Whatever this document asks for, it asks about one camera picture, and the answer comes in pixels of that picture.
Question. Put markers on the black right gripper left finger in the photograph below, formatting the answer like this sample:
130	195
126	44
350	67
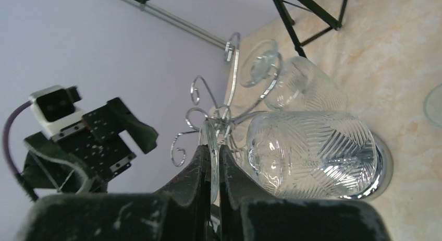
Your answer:
180	210

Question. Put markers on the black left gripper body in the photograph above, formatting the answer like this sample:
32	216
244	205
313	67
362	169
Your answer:
95	140

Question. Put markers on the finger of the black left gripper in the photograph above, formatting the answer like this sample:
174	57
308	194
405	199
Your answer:
60	165
127	122

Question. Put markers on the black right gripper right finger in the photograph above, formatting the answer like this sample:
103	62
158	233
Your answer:
248	212

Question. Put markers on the ribbed wine glass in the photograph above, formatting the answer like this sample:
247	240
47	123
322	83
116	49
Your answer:
306	154
292	84
432	106

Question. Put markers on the chrome wine glass rack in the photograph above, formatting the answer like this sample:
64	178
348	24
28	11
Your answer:
237	136

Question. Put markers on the black music stand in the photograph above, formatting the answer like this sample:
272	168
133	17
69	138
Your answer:
315	10

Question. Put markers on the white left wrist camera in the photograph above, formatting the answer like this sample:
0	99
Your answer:
54	108

